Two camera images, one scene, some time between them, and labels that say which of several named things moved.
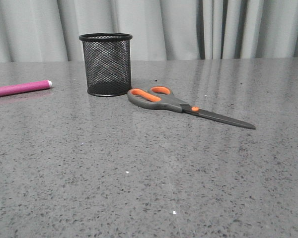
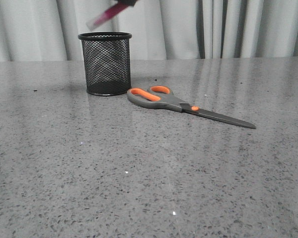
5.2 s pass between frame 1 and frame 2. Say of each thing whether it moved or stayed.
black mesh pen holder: stayed
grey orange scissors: stayed
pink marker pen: moved
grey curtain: stayed
